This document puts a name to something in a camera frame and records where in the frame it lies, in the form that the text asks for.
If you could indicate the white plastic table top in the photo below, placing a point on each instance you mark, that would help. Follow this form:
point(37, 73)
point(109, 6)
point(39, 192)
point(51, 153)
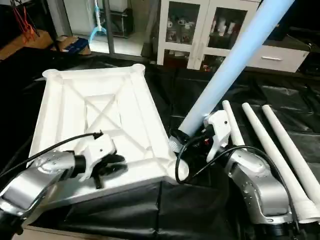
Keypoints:
point(120, 125)

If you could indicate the white plastic table leg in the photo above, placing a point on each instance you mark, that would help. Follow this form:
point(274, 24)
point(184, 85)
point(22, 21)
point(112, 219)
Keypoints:
point(265, 145)
point(231, 120)
point(230, 65)
point(290, 145)

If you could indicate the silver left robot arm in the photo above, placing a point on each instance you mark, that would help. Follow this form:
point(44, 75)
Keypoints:
point(35, 177)

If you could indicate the black work mat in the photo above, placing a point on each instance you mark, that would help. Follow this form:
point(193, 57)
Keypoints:
point(170, 100)

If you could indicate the white glass-door cabinet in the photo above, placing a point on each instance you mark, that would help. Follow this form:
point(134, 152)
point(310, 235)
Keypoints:
point(200, 30)

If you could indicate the white drawer unit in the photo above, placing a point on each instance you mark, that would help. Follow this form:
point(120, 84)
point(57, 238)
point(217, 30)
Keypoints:
point(277, 57)

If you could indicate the brown cardboard box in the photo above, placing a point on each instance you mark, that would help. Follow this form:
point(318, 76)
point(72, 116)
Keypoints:
point(75, 45)

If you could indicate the black metal pole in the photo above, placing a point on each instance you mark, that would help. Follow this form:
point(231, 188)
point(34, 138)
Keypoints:
point(108, 27)

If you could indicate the blue plastic tool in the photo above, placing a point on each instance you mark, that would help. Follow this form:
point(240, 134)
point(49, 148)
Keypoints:
point(96, 30)

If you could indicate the flat brown cardboard sheet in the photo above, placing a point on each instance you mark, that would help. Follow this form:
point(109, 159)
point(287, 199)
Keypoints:
point(25, 45)

